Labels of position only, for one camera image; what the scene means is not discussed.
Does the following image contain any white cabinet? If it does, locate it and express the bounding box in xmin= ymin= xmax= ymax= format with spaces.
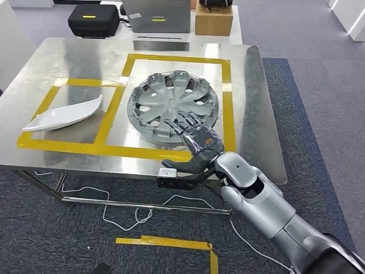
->
xmin=0 ymin=0 xmax=38 ymax=94

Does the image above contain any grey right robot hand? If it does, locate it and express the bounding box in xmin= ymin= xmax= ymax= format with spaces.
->
xmin=161 ymin=110 xmax=225 ymax=175

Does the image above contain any grey laptop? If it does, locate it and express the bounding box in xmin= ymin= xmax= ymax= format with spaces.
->
xmin=122 ymin=0 xmax=191 ymax=34

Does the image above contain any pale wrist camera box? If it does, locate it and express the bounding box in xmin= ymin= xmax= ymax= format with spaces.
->
xmin=158 ymin=167 xmax=178 ymax=179

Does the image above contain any brown cardboard box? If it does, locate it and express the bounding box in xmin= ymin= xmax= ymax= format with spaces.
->
xmin=195 ymin=3 xmax=234 ymax=37

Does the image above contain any stainless steel workbench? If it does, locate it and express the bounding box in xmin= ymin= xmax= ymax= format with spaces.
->
xmin=0 ymin=37 xmax=288 ymax=220

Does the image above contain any grey plastic wheel cover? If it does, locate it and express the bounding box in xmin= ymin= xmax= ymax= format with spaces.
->
xmin=127 ymin=70 xmax=219 ymax=151

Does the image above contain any black strapped device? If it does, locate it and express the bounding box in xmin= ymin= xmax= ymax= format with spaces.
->
xmin=199 ymin=0 xmax=233 ymax=9

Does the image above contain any yellow floor tape outline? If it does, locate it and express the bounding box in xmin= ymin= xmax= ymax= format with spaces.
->
xmin=115 ymin=235 xmax=219 ymax=274

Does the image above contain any white power cable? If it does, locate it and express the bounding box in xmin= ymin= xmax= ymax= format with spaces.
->
xmin=61 ymin=184 xmax=294 ymax=274

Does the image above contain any black carry case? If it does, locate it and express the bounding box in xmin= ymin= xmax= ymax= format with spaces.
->
xmin=67 ymin=4 xmax=121 ymax=39

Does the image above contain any black camera bracket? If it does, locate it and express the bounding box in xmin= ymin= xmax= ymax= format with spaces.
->
xmin=156 ymin=166 xmax=217 ymax=191

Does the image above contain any white curved plastic part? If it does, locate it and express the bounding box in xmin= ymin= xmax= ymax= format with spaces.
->
xmin=22 ymin=94 xmax=103 ymax=133

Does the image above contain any white plinth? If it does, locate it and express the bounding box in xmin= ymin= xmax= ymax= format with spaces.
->
xmin=327 ymin=0 xmax=365 ymax=42

